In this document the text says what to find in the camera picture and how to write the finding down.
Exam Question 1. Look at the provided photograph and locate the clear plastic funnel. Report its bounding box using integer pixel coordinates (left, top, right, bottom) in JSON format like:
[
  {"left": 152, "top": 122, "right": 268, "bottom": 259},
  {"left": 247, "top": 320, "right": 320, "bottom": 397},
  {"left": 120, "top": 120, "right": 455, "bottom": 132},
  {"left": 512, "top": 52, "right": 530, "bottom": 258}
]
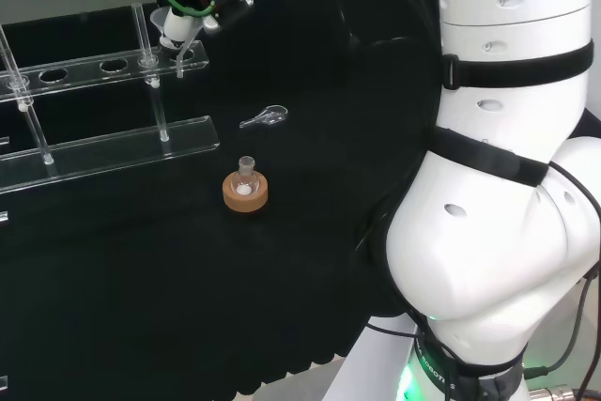
[{"left": 150, "top": 7, "right": 207, "bottom": 79}]

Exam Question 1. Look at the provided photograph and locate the black cloth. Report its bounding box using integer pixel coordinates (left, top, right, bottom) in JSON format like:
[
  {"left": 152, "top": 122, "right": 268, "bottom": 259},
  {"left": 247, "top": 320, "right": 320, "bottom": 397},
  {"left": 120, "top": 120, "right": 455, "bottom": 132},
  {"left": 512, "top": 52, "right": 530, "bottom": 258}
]
[{"left": 0, "top": 0, "right": 442, "bottom": 401}]

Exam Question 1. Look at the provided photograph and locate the cork ring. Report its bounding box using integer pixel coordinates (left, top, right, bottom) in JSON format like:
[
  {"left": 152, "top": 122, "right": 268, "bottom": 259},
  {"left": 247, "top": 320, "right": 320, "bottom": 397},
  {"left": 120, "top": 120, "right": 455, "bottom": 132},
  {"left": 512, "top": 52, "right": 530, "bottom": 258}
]
[{"left": 222, "top": 170, "right": 270, "bottom": 213}]

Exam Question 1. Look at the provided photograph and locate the small round-bottom glass flask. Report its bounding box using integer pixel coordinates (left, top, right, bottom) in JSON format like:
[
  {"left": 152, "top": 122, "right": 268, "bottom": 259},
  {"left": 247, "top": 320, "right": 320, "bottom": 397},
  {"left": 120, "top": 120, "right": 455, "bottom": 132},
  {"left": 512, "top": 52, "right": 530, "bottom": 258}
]
[{"left": 229, "top": 155, "right": 261, "bottom": 198}]

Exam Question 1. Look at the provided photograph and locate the clear acrylic funnel stand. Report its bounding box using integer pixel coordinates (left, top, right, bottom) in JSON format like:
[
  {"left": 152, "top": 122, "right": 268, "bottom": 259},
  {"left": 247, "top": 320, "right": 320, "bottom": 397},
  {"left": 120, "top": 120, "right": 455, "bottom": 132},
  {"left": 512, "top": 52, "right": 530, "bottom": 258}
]
[{"left": 0, "top": 1, "right": 221, "bottom": 195}]

